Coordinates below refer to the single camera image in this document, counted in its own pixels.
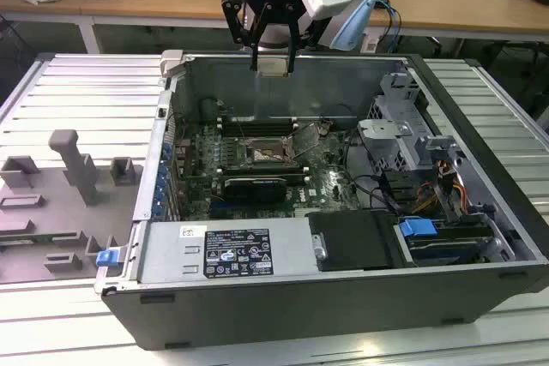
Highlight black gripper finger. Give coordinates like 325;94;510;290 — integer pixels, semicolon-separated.
220;0;269;72
285;3;299;75

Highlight silver CPU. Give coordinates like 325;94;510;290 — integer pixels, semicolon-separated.
256;57;289;79

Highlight black RAM slot bank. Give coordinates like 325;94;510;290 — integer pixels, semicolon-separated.
219;118;299;136
219;163;311;178

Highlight CPU socket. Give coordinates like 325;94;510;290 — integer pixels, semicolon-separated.
242;136;299;170

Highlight pale blue teach pendant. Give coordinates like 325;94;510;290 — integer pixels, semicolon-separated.
330;0;378;52

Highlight grey case release latch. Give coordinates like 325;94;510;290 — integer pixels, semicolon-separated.
159;49;184;78

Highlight silver metal drive cage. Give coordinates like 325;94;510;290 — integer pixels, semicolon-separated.
357;72;471;172

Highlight green motherboard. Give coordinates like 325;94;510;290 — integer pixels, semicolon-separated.
171;119;365;219

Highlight black graphics card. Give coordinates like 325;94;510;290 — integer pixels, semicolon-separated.
222;176;287;204

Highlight black plastic air shroud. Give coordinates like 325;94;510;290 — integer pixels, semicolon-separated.
308;209;407;273

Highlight blue disk carrier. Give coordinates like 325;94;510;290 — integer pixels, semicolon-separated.
398;218;437;238

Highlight silver power supply unit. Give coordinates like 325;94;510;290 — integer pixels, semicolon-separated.
136;218;317;285

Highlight black hard disk drive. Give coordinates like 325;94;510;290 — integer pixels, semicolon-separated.
405;228;494;267

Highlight grey parts rack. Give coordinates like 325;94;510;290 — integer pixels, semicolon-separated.
0;129;145;285

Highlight black open PC case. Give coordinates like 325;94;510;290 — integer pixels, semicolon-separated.
93;49;549;352

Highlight blue cable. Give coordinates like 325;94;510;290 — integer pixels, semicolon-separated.
376;0;402;57

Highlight black internal cable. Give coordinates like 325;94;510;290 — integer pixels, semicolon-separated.
342;125;402;215

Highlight silver metal handle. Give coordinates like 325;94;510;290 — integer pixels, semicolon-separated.
311;232;328;261

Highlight orange yellow power wires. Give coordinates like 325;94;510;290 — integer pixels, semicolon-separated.
418;159;468;213

